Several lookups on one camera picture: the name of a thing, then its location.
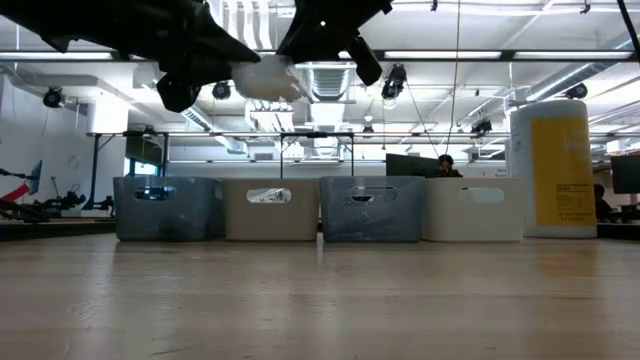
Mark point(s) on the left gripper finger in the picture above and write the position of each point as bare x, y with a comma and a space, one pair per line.
225, 50
177, 92

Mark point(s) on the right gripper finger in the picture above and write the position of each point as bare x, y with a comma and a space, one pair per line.
369, 65
295, 47

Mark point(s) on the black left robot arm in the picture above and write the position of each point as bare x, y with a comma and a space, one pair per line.
75, 20

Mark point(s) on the black background robot arm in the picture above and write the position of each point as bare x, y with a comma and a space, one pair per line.
60, 202

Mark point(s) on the black ceiling spotlight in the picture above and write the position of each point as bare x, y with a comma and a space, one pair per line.
577, 91
395, 81
221, 90
52, 97
481, 126

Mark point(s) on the black computer monitor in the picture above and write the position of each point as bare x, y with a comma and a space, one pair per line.
626, 174
407, 166

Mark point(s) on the dark grey plastic bin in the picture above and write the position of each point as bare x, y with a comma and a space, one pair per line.
372, 220
165, 220

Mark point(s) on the person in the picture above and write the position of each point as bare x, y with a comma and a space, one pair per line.
602, 207
446, 170

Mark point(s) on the light grey plastic bin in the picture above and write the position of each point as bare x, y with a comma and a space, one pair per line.
270, 222

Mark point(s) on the white plastic bin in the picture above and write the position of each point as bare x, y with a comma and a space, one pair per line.
475, 220

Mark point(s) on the black background table frame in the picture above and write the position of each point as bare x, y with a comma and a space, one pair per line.
315, 135

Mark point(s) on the black aluminium table frame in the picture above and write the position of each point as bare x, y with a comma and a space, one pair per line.
507, 55

